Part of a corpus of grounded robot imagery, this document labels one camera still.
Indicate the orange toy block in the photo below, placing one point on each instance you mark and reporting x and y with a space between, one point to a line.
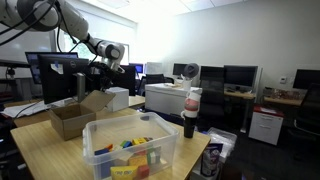
137 160

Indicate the red toy block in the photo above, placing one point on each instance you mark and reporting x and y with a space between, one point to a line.
143 171

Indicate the black office chair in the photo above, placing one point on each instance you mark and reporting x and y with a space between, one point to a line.
155 79

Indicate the white monitor back panel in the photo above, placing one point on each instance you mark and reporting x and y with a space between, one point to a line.
153 68

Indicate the clear plastic bag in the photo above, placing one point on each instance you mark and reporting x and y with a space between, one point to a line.
223 138

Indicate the white wall thermostat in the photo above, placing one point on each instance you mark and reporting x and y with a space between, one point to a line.
283 80

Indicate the long wooden desk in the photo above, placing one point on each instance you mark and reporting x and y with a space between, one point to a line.
283 101

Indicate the white three-knob drawer box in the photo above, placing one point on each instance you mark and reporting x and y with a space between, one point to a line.
121 98

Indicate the dark printed snack bag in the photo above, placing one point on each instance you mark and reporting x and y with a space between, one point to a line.
210 160

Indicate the small blue-lit monitor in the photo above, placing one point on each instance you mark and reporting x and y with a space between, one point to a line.
138 68

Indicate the yellow printed toy block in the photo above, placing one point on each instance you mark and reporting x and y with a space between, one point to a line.
123 173

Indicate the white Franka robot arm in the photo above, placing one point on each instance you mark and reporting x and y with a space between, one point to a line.
73 20

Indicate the black wall-side monitor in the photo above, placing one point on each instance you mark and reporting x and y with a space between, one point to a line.
306 79

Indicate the white mug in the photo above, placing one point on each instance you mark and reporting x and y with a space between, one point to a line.
187 85

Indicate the pile of desk clutter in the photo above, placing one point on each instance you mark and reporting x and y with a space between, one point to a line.
281 93

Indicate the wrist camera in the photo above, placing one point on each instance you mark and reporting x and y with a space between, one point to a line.
119 69

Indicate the black monitor white frame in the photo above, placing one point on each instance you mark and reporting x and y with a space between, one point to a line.
240 76

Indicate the tall black monitor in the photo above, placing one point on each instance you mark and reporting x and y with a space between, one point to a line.
211 78

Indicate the white wall board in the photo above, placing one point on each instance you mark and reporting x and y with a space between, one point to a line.
20 45

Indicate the small green toy block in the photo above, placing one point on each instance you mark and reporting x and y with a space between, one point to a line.
123 143

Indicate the flat blue toy block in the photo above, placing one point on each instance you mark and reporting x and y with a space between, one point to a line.
101 151

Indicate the white papers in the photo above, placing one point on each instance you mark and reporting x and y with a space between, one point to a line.
23 109

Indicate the black chair white armrest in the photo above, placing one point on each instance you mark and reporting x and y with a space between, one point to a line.
311 100

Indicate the black shelf bar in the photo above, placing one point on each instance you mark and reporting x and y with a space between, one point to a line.
13 63

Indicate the wide black monitor back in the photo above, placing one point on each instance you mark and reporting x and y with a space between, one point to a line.
126 80

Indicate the green white toy block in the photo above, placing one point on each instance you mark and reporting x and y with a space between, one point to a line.
153 156

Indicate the brown cardboard box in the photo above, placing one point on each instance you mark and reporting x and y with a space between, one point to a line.
71 128

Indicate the wooden office desk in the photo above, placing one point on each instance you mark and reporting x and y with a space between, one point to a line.
240 95

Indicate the grey round disc object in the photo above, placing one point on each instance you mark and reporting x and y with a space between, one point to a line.
191 70

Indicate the large white lidded box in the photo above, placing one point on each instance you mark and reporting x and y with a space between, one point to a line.
163 98

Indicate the office window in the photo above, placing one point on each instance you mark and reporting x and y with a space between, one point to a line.
78 53

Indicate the white paper note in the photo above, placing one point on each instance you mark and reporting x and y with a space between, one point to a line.
57 69

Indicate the silver monitor stand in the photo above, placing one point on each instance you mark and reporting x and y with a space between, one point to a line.
81 88

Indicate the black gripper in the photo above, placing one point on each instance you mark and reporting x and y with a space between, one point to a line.
105 72

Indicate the black Dell monitor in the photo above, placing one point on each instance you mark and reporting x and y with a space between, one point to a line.
50 86

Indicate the small black monitor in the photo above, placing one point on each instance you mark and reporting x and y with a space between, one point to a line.
178 69

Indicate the clear plastic storage bin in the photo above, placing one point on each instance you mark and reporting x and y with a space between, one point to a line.
170 140

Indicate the white cabinet red top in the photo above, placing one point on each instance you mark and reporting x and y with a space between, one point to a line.
265 128

